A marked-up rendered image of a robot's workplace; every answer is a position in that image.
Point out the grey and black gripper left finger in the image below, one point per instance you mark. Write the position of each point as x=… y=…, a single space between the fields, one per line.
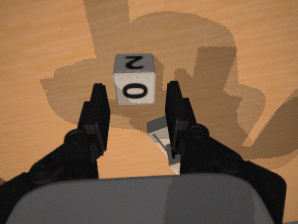
x=75 y=159

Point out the grey number cube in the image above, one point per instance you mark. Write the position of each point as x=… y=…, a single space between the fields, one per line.
x=134 y=79
x=173 y=159

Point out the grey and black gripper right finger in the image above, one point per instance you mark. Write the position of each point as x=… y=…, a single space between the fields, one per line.
x=193 y=142

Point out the white shallow tray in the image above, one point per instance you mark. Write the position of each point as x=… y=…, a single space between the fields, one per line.
x=158 y=131

